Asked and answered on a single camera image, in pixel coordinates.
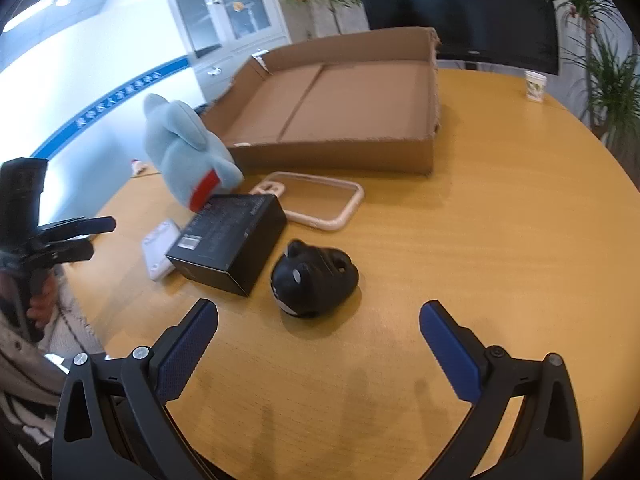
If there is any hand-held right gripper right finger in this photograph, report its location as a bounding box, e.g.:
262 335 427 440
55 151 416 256
419 300 586 480

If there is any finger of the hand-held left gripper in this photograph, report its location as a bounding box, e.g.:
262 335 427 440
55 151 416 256
20 239 96 267
37 216 117 241

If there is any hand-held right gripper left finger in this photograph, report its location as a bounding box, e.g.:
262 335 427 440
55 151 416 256
50 298 221 480

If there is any black printed product box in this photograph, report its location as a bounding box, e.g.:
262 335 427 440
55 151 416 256
166 192 288 297

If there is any blue plush toy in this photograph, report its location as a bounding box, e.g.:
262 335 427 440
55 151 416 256
143 93 245 212

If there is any black cat figure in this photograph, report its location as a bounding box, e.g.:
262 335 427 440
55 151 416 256
270 240 360 319

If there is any clear beige phone case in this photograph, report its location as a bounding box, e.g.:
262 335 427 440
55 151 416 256
248 171 364 232

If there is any brown cardboard box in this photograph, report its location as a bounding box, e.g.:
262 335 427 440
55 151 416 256
200 26 442 177

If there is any person's left hand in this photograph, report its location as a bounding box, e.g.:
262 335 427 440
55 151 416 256
27 280 58 332

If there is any person's white fuzzy sweater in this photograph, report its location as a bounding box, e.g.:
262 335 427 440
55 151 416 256
0 265 108 461

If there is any grey glass door cabinet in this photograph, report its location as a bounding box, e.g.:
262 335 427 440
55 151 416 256
165 0 292 106

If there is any white paper cup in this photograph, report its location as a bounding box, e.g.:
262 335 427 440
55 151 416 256
524 71 547 104

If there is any potted dracaena plant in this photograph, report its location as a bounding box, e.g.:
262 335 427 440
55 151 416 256
542 0 640 146

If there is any black flat screen television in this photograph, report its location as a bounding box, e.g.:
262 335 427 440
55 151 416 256
348 0 559 76

